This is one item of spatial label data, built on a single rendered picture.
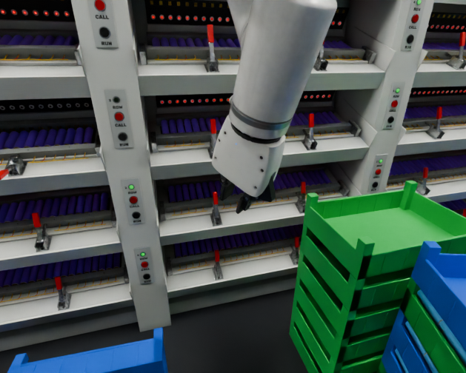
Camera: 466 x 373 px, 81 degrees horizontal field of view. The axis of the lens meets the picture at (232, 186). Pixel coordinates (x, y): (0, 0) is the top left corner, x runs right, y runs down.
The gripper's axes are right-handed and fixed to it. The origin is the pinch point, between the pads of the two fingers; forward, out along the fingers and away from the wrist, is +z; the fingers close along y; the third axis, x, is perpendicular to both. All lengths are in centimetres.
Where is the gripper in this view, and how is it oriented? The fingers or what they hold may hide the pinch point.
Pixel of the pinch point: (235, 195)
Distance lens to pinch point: 49.5
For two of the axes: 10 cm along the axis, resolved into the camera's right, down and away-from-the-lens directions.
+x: 6.4, -4.7, 6.1
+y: 7.4, 5.7, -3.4
